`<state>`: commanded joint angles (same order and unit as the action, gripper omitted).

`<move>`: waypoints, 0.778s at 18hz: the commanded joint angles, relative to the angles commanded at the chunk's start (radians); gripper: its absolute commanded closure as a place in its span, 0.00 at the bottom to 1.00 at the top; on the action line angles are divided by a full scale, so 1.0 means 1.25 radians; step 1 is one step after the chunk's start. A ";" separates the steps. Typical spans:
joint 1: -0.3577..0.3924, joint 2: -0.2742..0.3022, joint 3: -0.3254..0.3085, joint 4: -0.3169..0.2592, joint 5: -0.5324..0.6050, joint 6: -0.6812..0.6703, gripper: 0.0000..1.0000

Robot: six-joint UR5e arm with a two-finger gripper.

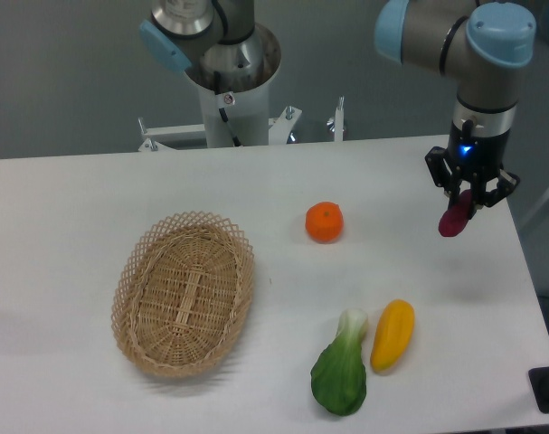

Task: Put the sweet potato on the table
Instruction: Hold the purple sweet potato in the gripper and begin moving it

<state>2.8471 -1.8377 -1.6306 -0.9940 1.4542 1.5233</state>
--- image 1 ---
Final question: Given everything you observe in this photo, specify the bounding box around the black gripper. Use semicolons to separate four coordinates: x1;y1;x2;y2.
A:
425;124;520;216

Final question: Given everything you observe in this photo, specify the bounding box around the purple sweet potato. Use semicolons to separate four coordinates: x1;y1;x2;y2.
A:
438;190;472;238

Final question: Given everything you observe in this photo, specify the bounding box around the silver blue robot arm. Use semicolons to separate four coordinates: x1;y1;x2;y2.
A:
139;1;535;217

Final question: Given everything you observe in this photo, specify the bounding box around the orange tangerine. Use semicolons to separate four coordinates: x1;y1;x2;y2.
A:
305;202;344;243

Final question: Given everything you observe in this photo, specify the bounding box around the yellow squash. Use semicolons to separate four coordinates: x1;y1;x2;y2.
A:
370;299;415;373

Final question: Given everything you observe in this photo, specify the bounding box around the green bok choy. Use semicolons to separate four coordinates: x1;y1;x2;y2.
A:
310;308;368;417

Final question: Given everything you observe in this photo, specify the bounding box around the woven wicker basket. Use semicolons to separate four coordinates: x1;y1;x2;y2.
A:
111;212;254;379

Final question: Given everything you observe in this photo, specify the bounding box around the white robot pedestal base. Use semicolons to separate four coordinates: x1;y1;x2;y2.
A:
137;24;350;153

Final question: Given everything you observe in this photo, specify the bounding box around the black cable on pedestal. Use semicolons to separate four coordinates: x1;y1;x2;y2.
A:
213;71;242;148

